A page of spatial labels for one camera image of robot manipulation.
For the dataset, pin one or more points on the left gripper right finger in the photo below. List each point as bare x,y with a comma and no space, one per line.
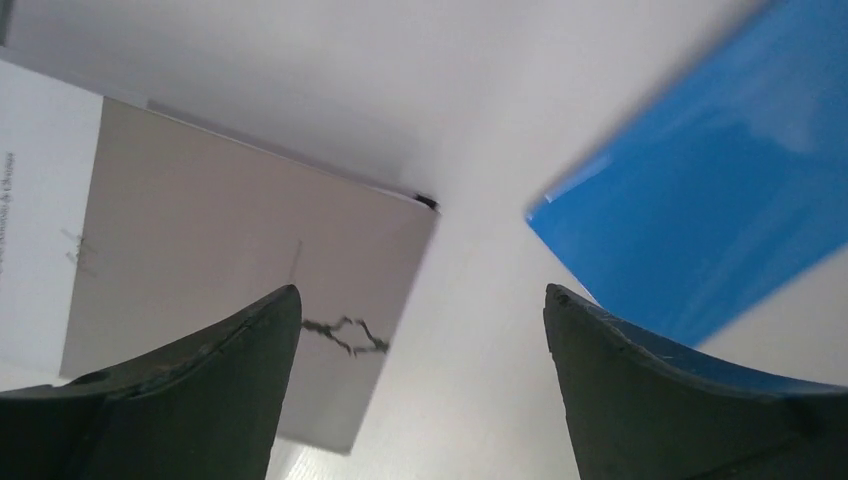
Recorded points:
641,406

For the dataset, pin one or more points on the blue notebook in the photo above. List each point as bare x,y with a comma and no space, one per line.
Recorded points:
728,186

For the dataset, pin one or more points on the grey and white book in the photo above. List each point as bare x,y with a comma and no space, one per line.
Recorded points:
123,230

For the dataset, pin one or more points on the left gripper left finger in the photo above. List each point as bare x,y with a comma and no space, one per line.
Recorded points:
206,406

